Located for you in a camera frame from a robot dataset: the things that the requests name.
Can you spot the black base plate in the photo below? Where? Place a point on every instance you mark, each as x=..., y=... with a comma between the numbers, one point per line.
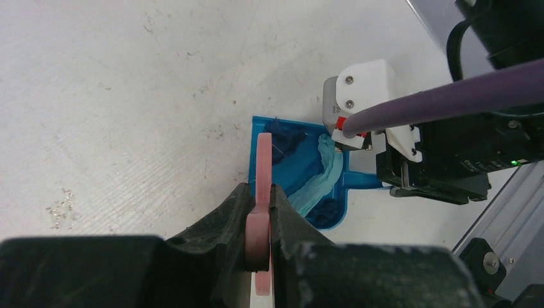
x=489, y=272

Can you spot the blue dustpan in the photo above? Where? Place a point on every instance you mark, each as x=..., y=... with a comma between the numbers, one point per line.
x=292, y=173

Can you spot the pink hand brush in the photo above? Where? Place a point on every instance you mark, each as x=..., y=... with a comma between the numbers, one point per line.
x=257, y=232

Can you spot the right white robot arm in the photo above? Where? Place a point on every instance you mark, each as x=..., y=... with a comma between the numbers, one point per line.
x=512, y=34

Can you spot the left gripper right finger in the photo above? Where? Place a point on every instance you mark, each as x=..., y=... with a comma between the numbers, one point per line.
x=309, y=270

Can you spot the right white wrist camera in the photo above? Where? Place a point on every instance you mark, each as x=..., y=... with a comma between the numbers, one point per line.
x=367, y=97

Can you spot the dark blue scrap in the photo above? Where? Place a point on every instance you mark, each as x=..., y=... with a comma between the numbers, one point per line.
x=285, y=141
x=323, y=214

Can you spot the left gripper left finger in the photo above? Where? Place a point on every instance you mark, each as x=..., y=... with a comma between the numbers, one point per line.
x=203, y=266

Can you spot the dark blue scrap right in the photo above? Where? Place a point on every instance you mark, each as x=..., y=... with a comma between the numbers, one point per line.
x=285, y=141

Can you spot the dark blue scrap near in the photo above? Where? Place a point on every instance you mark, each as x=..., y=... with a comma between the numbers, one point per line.
x=323, y=214

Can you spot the teal paper scrap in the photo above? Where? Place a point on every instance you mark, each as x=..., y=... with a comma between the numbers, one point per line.
x=318, y=186

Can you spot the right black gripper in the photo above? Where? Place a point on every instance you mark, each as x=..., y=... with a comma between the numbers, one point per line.
x=458, y=155

